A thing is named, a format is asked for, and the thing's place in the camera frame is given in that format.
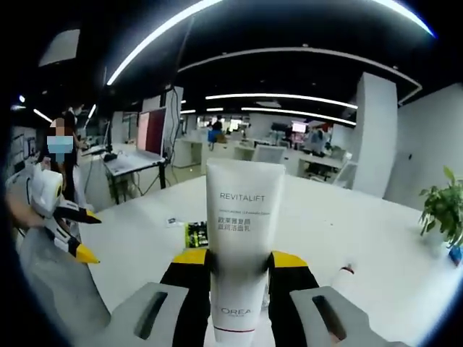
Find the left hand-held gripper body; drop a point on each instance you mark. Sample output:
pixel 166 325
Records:
pixel 47 195

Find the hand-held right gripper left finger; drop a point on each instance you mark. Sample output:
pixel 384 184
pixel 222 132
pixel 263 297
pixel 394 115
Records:
pixel 188 289

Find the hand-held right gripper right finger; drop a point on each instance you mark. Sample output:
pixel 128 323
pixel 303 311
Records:
pixel 289 289

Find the tall red-collared skincare bottle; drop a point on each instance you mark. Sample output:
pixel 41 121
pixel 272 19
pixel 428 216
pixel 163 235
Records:
pixel 343 282

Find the white skincare tube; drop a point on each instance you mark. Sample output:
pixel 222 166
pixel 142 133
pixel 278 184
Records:
pixel 246 217

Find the person's left hand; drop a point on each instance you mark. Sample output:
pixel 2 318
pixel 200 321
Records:
pixel 27 213

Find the green black snack packet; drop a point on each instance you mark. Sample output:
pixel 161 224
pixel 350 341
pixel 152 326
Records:
pixel 195 235

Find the red screen monitor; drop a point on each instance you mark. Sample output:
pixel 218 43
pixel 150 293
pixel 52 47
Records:
pixel 152 130

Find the white ceiling air conditioner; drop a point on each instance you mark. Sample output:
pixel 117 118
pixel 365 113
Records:
pixel 59 47

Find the potted green plant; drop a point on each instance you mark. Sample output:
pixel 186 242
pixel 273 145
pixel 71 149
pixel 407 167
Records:
pixel 443 209

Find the white square pillar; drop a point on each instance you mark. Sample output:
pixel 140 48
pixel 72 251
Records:
pixel 374 137

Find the curved ceiling light strip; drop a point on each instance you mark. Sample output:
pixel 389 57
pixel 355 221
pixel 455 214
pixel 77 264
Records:
pixel 300 114
pixel 282 97

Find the long ceiling light strip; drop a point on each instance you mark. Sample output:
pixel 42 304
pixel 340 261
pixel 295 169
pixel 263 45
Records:
pixel 155 36

